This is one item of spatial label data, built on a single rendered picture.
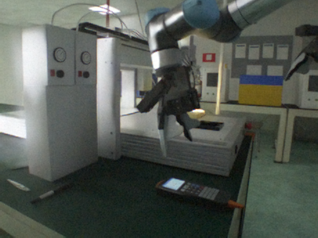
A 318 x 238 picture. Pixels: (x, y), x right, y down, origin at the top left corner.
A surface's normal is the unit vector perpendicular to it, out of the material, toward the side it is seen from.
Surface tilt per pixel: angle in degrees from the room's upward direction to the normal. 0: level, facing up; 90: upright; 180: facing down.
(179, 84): 90
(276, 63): 90
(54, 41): 90
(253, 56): 90
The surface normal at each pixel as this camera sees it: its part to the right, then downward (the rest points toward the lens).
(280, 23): -0.44, 0.11
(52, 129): 0.90, 0.08
